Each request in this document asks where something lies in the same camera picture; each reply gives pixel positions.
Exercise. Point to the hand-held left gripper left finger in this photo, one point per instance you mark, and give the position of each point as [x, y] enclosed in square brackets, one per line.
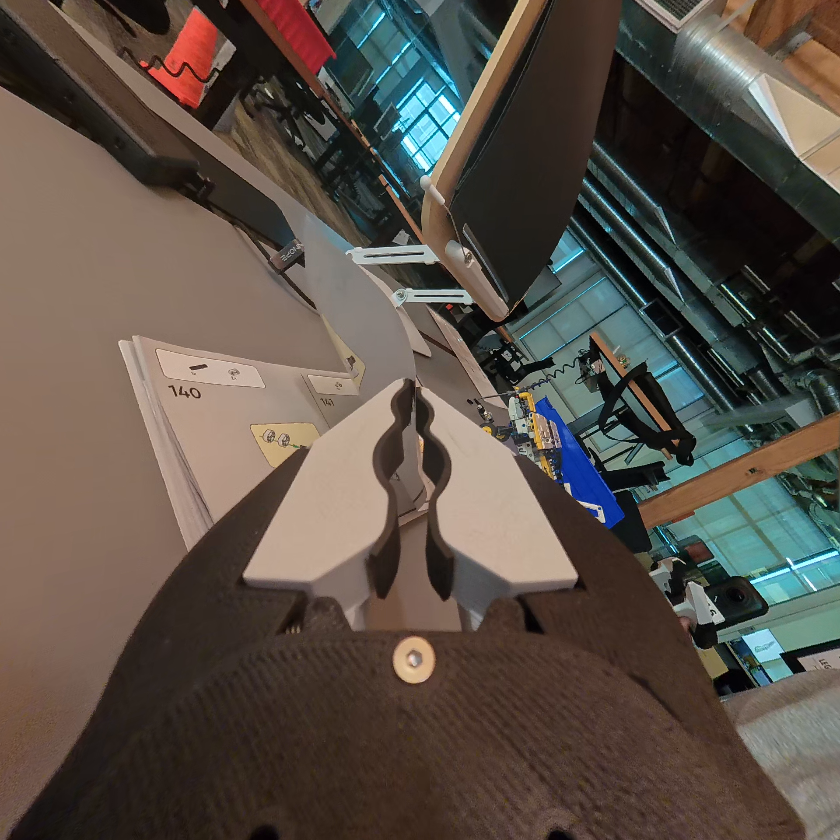
[315, 518]

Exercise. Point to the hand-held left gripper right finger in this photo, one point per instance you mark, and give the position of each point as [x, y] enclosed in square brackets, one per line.
[505, 525]

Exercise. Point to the zebra striped lego vehicle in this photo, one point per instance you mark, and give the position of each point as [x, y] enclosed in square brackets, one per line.
[535, 433]

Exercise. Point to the blue storage bin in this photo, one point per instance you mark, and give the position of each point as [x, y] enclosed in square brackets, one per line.
[584, 472]

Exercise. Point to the open instruction booklet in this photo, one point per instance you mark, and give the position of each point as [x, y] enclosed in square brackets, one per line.
[216, 420]

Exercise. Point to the grey sweatshirt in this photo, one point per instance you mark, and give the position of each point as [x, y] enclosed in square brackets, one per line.
[787, 754]

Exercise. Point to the black desk divider panel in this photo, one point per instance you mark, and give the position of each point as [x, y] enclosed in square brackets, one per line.
[525, 164]

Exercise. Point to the black power strip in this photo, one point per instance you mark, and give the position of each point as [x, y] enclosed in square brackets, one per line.
[85, 111]

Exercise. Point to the orange traffic cone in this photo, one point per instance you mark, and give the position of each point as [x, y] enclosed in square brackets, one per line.
[193, 52]

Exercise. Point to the red fabric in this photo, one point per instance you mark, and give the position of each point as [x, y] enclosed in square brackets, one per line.
[295, 33]

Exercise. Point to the white metal bracket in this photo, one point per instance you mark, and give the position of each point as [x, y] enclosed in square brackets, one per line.
[433, 296]
[394, 253]

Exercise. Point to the silver ventilation duct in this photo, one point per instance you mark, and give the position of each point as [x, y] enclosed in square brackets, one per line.
[722, 79]

